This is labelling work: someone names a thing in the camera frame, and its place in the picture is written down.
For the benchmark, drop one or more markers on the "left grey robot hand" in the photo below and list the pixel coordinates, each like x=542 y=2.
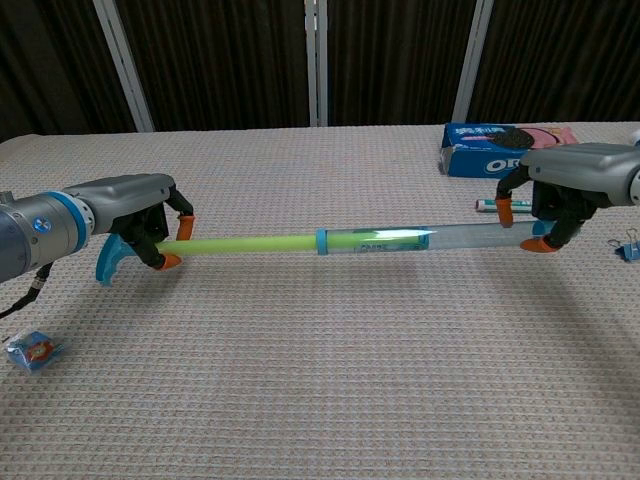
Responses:
x=130 y=197

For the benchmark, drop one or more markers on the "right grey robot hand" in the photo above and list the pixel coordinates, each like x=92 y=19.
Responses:
x=575 y=167

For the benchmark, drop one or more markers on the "clear plastic tube container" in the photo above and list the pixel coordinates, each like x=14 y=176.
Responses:
x=465 y=237

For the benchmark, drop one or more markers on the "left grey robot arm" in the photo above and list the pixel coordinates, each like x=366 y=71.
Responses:
x=30 y=235

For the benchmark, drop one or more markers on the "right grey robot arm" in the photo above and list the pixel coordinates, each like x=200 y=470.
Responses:
x=636 y=190

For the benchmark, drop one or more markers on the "blue and white object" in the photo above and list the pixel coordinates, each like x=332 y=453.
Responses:
x=636 y=137

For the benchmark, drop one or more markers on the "blue binder clip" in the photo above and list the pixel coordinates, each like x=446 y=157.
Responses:
x=629 y=250

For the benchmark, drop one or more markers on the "blue Oreo cookie box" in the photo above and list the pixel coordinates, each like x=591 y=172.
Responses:
x=465 y=150

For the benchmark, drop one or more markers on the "dark pleated curtain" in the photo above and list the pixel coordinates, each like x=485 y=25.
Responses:
x=220 y=60

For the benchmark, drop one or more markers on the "small blue snack packet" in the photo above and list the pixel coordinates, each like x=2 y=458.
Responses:
x=34 y=351

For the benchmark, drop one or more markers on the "beige woven tablecloth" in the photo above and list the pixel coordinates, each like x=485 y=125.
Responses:
x=300 y=360

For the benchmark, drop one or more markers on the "white screen frame post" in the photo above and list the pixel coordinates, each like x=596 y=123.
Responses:
x=472 y=65
x=316 y=65
x=125 y=70

